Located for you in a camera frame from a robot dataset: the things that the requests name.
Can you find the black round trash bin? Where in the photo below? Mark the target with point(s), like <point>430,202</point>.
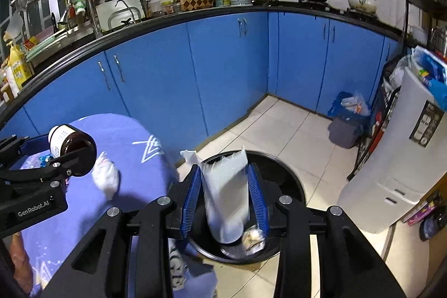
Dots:
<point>286,179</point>

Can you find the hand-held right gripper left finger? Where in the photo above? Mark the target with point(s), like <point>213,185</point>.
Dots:
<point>191,203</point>

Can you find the small blue candy wrapper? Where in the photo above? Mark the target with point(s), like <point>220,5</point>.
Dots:
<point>44,162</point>

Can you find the chrome sink faucet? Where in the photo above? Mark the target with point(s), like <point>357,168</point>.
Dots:
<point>91,18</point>

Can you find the clear snack bag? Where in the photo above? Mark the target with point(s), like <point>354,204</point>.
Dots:
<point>356,104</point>

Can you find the person's left forearm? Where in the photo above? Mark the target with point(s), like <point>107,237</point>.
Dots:
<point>21,263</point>

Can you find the green striped towel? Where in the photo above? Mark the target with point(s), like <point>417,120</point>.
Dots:
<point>79,1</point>

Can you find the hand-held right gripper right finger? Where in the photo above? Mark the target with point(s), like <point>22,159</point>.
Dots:
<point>257,203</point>

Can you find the white floral pot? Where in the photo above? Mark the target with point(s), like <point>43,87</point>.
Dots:
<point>363,1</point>

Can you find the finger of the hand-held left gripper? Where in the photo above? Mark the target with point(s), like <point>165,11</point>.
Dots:
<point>14,144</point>
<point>59,165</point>

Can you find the blue kitchen cabinets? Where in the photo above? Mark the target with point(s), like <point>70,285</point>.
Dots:
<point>223,74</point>

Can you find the brown glass jar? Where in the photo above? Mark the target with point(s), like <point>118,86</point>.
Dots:
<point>70,141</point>

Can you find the crumpled white tissue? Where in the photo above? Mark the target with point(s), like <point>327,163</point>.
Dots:
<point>106,177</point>

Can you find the white plastic pouch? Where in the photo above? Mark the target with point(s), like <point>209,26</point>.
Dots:
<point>227,193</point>

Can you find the blue plastic bags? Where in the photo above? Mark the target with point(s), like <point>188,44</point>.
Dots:
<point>431,67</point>

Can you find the grey bin with blue liner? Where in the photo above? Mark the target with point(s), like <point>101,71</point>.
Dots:
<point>344,135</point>

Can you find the black kitchen countertop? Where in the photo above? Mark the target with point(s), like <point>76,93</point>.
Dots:
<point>216,11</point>

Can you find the white plastic dish tub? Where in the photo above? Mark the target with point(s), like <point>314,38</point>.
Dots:
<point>104,10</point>

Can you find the yellow packet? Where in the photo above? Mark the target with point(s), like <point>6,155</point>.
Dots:
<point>20,66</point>

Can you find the crumpled clear wrapper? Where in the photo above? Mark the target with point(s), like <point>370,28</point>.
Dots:
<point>253,238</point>

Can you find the white hanging plastic bag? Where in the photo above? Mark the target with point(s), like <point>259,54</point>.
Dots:
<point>398,73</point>

